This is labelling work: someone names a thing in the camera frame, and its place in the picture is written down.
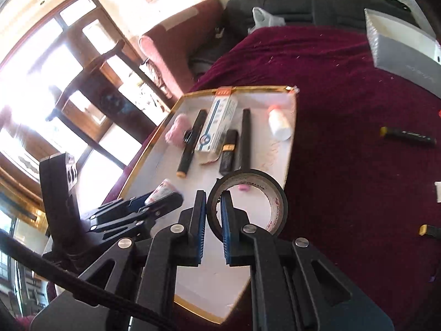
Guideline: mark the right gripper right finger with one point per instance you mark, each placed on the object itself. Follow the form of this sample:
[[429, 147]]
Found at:
[[269, 260]]

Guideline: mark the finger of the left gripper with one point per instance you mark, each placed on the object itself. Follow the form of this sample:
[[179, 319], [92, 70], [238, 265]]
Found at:
[[169, 204], [118, 209]]

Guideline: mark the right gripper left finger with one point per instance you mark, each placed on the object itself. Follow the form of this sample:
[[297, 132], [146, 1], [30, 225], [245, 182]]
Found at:
[[180, 244]]

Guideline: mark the white red label bottle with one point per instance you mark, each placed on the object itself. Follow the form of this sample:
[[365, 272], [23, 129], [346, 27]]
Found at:
[[165, 188]]

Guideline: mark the black tape roll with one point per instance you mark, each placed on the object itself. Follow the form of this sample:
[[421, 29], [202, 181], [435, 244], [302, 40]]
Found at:
[[254, 192]]

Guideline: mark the black gold lipstick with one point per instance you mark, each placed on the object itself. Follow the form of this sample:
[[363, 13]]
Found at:
[[227, 156]]

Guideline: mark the pink powder puff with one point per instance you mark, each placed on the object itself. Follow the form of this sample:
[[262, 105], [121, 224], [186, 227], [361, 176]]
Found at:
[[176, 135]]

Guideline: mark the black pen yellow end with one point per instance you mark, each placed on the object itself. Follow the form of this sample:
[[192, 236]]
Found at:
[[386, 132]]

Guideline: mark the black marker orange cap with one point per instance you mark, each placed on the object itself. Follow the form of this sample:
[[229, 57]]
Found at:
[[191, 138]]

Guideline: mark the black pen in tray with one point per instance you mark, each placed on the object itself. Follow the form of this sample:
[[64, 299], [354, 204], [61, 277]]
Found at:
[[245, 142]]

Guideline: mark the dark wooden chair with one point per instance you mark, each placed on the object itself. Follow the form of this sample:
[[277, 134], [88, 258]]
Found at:
[[104, 95]]

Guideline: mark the gold rimmed white tray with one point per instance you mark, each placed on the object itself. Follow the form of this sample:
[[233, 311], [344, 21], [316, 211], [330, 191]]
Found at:
[[213, 289]]

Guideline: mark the white bottle orange cap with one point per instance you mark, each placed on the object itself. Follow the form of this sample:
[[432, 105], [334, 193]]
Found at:
[[279, 125]]

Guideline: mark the maroon velvet tablecloth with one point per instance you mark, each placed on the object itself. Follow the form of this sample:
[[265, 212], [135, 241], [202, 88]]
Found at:
[[359, 198]]

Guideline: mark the white blue ointment box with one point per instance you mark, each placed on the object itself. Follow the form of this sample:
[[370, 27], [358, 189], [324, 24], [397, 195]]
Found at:
[[217, 123]]

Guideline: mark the white plastic bag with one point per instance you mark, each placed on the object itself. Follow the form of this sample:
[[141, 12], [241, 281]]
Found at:
[[262, 19]]

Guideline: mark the grey shoe box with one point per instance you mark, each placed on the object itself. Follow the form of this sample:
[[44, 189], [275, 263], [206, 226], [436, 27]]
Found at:
[[400, 48]]

